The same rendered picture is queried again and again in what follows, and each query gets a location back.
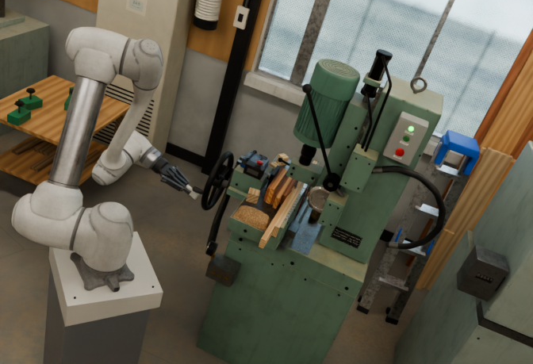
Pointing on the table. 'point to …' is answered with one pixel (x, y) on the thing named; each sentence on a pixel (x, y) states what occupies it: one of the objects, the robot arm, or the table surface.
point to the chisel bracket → (296, 170)
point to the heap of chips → (258, 219)
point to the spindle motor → (327, 101)
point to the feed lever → (323, 149)
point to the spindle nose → (307, 155)
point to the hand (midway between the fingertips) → (191, 192)
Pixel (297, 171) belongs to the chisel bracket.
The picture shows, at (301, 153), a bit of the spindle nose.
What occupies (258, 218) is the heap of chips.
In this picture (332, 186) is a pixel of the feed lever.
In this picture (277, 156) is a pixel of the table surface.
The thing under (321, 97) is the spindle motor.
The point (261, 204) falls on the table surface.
